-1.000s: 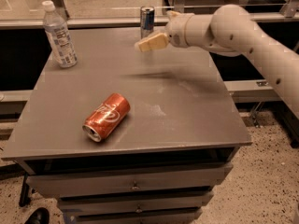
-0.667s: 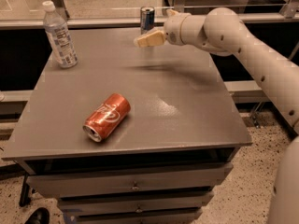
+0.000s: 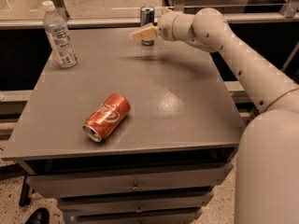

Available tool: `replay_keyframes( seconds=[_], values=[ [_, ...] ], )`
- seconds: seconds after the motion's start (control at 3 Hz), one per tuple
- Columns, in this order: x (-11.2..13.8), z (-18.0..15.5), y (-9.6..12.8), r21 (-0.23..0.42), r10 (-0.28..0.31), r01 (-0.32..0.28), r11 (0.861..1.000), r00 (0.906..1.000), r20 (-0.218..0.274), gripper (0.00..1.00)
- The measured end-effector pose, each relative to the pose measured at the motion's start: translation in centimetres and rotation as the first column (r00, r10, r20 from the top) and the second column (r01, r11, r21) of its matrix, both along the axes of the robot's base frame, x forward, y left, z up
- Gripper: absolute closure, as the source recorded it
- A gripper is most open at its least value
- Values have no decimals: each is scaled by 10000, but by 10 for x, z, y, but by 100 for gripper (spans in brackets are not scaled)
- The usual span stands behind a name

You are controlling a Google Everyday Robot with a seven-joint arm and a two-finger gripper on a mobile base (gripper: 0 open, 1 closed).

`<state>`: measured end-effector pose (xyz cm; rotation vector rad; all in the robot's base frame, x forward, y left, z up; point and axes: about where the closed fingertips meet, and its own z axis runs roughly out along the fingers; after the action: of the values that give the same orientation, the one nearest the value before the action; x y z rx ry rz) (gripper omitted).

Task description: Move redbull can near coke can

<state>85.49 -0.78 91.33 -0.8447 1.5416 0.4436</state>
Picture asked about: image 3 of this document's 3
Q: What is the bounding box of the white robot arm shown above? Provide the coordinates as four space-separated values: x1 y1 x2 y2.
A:
132 7 299 224

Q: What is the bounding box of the grey drawer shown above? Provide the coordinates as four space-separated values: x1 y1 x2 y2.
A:
64 208 202 224
59 189 213 216
27 162 233 198

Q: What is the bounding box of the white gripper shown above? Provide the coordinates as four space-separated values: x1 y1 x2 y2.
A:
131 7 181 41

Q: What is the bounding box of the metal railing frame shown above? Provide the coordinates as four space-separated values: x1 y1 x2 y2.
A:
0 0 291 30

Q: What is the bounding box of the bottom grey drawer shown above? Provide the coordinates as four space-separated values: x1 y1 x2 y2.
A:
64 208 202 224

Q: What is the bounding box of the grey drawer cabinet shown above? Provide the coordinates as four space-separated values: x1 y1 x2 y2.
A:
4 29 244 224

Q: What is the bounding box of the red coke can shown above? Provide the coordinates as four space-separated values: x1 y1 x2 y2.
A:
83 93 131 142

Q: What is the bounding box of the clear plastic water bottle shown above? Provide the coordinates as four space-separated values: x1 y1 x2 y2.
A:
42 1 78 68

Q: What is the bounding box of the black caster wheel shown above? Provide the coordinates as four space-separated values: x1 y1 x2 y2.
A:
24 207 50 224

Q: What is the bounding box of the top grey drawer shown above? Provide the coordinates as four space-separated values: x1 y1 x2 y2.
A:
27 162 233 198

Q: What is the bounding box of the middle grey drawer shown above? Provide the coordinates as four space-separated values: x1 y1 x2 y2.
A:
59 189 213 216

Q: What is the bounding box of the blue silver redbull can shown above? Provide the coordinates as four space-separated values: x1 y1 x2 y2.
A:
139 5 156 47

